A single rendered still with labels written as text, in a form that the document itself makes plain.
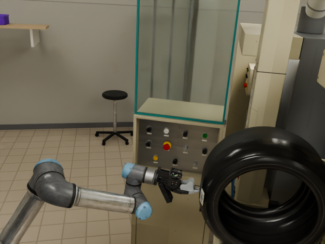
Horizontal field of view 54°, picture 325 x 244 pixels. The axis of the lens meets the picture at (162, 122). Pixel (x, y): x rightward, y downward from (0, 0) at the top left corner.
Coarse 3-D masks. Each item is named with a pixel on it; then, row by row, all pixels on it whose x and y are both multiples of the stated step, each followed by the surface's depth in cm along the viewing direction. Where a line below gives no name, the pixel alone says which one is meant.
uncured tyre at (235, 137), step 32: (256, 128) 140; (224, 160) 129; (256, 160) 123; (288, 160) 121; (320, 160) 127; (224, 192) 161; (320, 192) 122; (224, 224) 154; (256, 224) 160; (288, 224) 155; (320, 224) 127
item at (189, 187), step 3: (189, 183) 143; (192, 183) 143; (180, 186) 144; (183, 186) 144; (186, 186) 144; (189, 186) 144; (192, 186) 143; (183, 189) 144; (186, 189) 144; (189, 189) 144; (192, 189) 144; (195, 189) 146; (189, 192) 144; (192, 192) 144; (195, 192) 144
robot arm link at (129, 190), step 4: (128, 184) 147; (140, 184) 149; (128, 188) 148; (132, 188) 147; (136, 188) 148; (140, 188) 150; (124, 192) 151; (128, 192) 147; (132, 192) 145; (136, 192) 144; (140, 192) 145
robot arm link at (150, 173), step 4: (148, 168) 147; (152, 168) 147; (148, 172) 145; (152, 172) 145; (148, 176) 144; (152, 176) 144; (144, 180) 145; (148, 180) 144; (152, 180) 144; (152, 184) 147
